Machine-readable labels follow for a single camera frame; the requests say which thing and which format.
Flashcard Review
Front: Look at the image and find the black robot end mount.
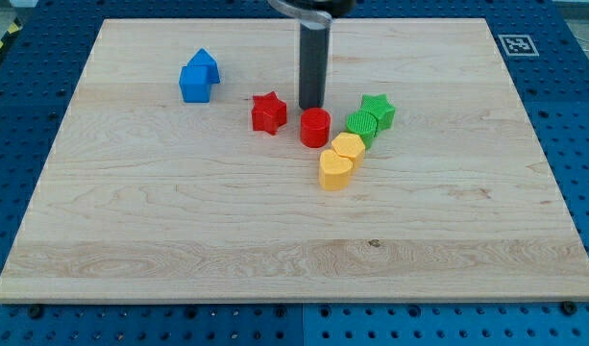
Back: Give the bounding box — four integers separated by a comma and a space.
290, 0, 356, 17

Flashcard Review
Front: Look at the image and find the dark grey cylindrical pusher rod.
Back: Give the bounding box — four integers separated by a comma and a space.
299, 23, 330, 110

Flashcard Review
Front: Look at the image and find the red star block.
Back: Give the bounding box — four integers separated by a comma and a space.
251, 91, 287, 136

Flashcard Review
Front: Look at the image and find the green star block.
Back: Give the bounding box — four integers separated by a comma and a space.
360, 94, 396, 133

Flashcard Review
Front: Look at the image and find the red cylinder block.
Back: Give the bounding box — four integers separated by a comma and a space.
300, 108, 331, 148

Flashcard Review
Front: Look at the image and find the green cylinder block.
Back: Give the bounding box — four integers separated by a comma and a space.
346, 111, 378, 149

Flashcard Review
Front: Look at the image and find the yellow hexagon block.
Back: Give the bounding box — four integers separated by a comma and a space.
331, 133, 366, 170

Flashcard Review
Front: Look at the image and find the blue pentagon block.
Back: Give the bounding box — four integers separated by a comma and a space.
186, 48, 221, 84

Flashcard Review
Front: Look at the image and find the blue cube block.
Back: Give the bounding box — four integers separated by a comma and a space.
179, 66, 211, 103

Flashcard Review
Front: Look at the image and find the yellow heart block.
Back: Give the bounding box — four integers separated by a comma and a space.
318, 149, 354, 191

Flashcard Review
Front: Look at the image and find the white fiducial marker tag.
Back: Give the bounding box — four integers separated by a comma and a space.
499, 34, 539, 57

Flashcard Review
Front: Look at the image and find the wooden board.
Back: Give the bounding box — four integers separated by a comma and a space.
0, 18, 589, 305

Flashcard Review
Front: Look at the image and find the translucent cable loop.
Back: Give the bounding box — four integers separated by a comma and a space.
267, 0, 333, 30

